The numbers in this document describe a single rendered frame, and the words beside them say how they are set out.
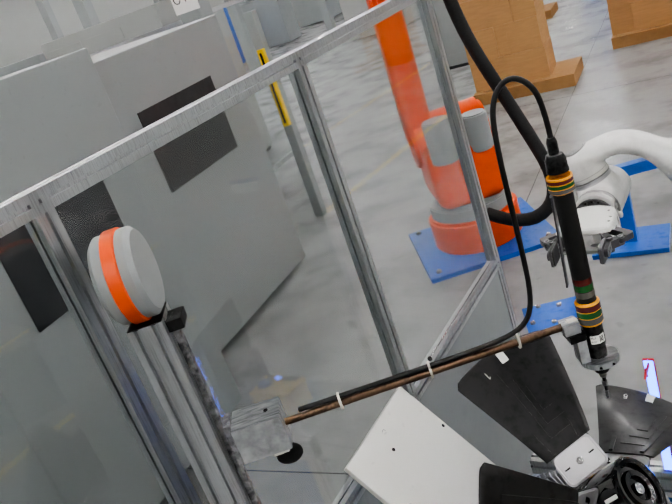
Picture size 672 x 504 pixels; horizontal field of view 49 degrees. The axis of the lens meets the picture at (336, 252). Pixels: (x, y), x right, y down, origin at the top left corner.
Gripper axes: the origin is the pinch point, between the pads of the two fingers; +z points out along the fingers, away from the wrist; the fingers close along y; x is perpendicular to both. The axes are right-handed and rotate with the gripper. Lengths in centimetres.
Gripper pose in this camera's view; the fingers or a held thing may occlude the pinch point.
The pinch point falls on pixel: (577, 255)
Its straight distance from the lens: 135.7
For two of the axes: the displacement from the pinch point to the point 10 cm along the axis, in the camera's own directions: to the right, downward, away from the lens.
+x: -3.1, -8.8, -3.6
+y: -8.3, 0.7, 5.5
